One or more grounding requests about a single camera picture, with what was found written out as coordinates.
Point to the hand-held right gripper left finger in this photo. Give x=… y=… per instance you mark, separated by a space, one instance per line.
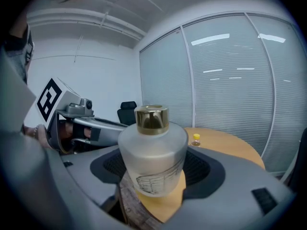
x=81 y=166

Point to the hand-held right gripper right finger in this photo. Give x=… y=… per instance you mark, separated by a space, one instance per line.
x=239 y=188

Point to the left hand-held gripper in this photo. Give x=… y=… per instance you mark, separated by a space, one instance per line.
x=69 y=102

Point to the frosted glass bottle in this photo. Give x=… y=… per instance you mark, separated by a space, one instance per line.
x=153 y=152

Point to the person's left forearm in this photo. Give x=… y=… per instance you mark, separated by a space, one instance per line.
x=43 y=136

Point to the round wooden table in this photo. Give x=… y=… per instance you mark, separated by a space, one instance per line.
x=227 y=145

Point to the person's left hand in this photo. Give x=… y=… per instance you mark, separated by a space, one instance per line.
x=66 y=130

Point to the black office chair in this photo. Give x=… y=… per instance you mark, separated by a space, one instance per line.
x=127 y=114
x=299 y=157

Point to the yellow-capped clear bottle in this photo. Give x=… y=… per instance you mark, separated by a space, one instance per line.
x=196 y=141

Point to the glass partition with white blinds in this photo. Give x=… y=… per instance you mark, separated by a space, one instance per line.
x=227 y=92

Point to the person's grey knit top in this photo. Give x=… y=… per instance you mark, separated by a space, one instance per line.
x=19 y=56

